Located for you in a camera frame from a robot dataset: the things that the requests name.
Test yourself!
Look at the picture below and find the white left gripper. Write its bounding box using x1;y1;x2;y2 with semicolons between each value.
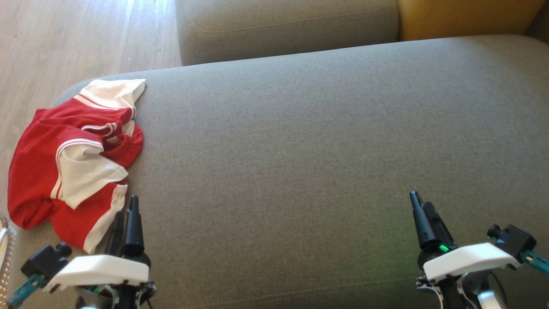
43;195;157;309

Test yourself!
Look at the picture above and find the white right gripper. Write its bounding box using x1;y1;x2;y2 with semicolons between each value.
410;191;522;309

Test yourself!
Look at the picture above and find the red shirt with white sleeves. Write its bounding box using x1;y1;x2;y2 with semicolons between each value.
17;79;146;211

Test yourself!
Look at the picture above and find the beige woven laundry basket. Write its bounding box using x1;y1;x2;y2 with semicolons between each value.
0;212;18;309

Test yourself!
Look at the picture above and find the yellow sofa cushion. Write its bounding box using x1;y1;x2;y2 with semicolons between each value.
397;0;547;42

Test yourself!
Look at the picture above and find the grey sofa back cushion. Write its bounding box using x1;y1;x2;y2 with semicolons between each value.
175;0;400;66

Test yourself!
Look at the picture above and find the right camera cable teal plug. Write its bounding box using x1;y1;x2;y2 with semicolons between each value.
521;250;549;276

